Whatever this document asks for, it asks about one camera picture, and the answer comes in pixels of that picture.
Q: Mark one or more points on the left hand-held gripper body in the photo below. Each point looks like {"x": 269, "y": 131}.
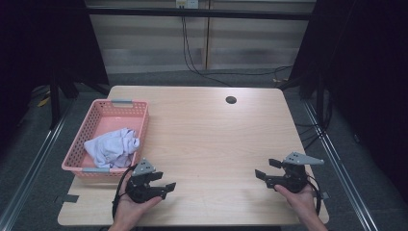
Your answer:
{"x": 138, "y": 192}

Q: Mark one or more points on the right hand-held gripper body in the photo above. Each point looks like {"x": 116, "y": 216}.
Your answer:
{"x": 293, "y": 179}

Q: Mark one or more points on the lavender printed towel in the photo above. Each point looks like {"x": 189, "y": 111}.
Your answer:
{"x": 112, "y": 147}

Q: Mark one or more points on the pink plastic basket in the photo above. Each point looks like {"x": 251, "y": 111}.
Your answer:
{"x": 109, "y": 122}

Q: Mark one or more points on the person's left hand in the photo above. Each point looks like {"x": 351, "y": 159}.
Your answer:
{"x": 131, "y": 210}

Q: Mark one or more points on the person's right hand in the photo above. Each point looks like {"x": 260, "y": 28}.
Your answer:
{"x": 301, "y": 203}

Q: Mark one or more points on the dark grey tape piece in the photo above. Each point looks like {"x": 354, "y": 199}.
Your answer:
{"x": 325, "y": 195}
{"x": 70, "y": 199}

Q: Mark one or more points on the black metal stand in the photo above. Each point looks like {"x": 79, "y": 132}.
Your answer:
{"x": 320, "y": 99}
{"x": 55, "y": 99}

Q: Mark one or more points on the black curtain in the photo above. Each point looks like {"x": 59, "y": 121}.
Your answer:
{"x": 38, "y": 38}
{"x": 369, "y": 80}

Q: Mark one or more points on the yellow strip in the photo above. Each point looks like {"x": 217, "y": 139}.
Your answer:
{"x": 43, "y": 102}

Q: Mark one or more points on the black horizontal metal bar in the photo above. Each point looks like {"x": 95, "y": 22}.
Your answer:
{"x": 224, "y": 14}

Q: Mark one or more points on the metal floor rail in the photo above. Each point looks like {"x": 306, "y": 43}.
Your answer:
{"x": 340, "y": 160}
{"x": 32, "y": 173}

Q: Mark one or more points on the white wall outlet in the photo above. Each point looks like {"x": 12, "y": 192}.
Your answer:
{"x": 192, "y": 4}

